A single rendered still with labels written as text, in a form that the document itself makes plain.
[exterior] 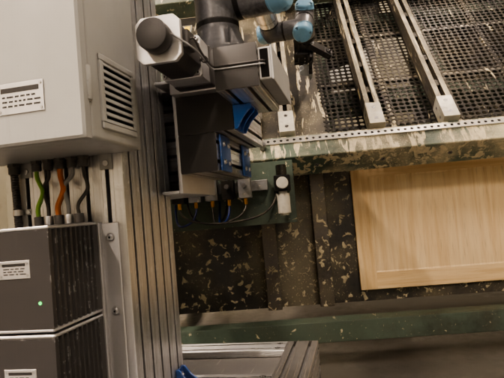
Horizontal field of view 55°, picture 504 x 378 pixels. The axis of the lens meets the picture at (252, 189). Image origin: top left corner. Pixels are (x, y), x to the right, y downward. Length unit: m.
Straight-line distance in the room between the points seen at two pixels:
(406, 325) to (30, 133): 1.54
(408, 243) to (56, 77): 1.68
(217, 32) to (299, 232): 1.09
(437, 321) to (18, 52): 1.67
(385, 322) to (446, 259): 0.43
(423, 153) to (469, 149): 0.17
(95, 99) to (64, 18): 0.13
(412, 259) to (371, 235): 0.20
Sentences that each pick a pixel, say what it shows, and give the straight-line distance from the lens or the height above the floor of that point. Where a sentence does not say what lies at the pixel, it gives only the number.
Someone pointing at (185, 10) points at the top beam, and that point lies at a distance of 2.90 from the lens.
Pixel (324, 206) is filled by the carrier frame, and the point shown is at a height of 0.62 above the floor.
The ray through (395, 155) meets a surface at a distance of 1.95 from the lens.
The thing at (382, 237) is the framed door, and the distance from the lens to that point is 2.16.
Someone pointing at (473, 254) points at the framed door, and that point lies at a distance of 2.27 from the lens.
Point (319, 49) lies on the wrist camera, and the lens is 2.15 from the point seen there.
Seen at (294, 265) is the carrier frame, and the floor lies 0.38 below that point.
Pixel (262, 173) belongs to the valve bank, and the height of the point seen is 0.77.
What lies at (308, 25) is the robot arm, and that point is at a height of 1.31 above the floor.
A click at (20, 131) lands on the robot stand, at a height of 0.78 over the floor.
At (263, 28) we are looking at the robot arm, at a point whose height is 1.32.
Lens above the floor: 0.62
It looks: 3 degrees up
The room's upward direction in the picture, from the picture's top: 5 degrees counter-clockwise
